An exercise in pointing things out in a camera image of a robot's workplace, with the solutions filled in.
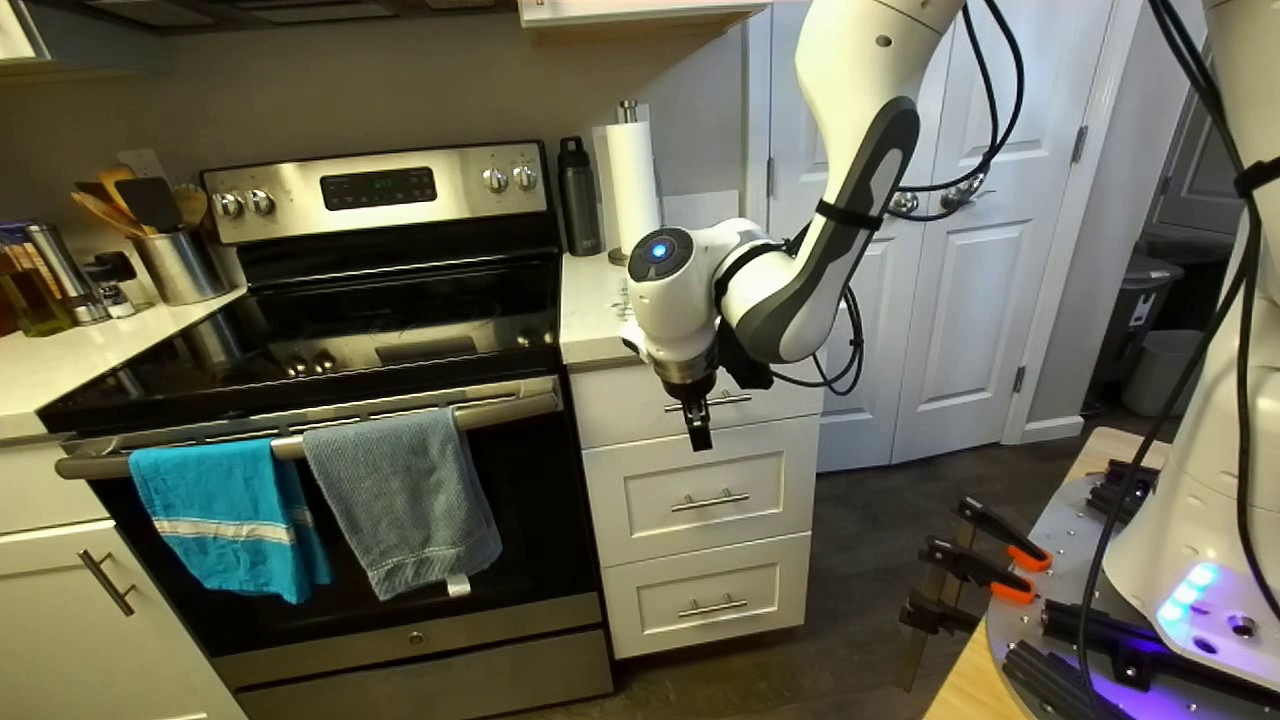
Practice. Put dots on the white cutlery drawer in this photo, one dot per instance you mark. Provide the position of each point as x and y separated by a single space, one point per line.
784 405

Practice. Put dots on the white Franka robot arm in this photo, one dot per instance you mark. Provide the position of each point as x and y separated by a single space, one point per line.
855 82

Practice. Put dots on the grey towel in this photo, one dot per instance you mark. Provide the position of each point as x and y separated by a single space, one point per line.
401 501

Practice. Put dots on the wooden spoon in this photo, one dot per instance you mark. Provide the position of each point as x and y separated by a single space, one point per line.
104 205

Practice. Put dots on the dark trash bin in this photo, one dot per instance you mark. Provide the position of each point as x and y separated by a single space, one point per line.
1132 313

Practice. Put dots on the white paper towel roll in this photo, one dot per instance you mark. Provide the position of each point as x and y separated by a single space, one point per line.
624 184

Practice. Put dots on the white wall cabinet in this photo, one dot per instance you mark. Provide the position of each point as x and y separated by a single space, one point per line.
624 10

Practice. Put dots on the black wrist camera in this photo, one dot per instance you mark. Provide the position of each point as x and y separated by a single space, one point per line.
744 358

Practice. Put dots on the stainless steel electric stove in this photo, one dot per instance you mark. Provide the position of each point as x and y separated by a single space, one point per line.
401 322

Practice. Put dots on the black water bottle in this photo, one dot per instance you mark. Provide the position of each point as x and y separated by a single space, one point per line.
577 200

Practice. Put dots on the brown glass bottles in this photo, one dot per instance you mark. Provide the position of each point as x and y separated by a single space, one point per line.
32 285

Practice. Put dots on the black spatula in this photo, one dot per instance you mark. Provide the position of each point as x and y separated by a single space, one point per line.
150 200

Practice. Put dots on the white drawer with recessed panel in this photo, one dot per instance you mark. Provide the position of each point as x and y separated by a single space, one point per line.
641 501
654 604

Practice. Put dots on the metal utensil crock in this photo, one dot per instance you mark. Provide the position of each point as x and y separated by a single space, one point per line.
179 264

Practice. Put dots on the white panel door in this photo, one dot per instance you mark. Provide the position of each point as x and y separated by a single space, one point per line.
982 295

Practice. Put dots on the blue towel with white stripe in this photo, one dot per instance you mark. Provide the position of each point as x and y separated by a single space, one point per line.
224 521

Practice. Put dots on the white base cabinet beside stove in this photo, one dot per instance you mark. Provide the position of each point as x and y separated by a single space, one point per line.
67 615

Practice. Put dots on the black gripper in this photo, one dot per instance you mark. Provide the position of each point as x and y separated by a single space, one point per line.
690 381

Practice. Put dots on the white drawer cabinet with countertop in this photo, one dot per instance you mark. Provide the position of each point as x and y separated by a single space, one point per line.
586 322

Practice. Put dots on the black aluminium mounting rails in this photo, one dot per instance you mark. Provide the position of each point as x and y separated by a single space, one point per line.
1081 665

